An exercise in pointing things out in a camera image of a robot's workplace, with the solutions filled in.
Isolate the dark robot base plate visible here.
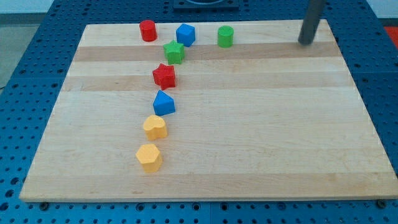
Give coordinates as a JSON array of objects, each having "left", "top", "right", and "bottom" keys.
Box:
[{"left": 172, "top": 0, "right": 240, "bottom": 10}]

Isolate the red cylinder block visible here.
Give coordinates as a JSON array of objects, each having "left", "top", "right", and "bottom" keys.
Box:
[{"left": 139, "top": 20, "right": 157, "bottom": 42}]

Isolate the green star block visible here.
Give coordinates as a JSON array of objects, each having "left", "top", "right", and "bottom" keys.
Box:
[{"left": 163, "top": 40, "right": 185, "bottom": 65}]

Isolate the blue triangle block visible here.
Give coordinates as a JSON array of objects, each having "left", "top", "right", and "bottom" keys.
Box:
[{"left": 152, "top": 90, "right": 175, "bottom": 116}]

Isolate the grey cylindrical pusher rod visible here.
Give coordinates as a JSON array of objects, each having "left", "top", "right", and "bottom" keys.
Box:
[{"left": 298, "top": 0, "right": 326, "bottom": 45}]

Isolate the yellow heart block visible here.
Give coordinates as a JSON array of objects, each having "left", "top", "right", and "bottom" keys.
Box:
[{"left": 143, "top": 114, "right": 168, "bottom": 141}]

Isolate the red star block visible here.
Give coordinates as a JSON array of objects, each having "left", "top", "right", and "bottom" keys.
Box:
[{"left": 152, "top": 63, "right": 176, "bottom": 90}]

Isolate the wooden board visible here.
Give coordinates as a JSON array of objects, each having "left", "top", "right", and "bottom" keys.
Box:
[{"left": 20, "top": 20, "right": 397, "bottom": 203}]

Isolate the green cylinder block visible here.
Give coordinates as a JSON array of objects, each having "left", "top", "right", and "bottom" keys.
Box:
[{"left": 217, "top": 26, "right": 234, "bottom": 48}]

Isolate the blue cube block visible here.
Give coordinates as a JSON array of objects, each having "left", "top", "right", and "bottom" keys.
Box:
[{"left": 176, "top": 24, "right": 196, "bottom": 47}]

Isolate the yellow hexagon block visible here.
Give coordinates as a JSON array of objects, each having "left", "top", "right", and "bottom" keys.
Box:
[{"left": 136, "top": 144, "right": 163, "bottom": 173}]

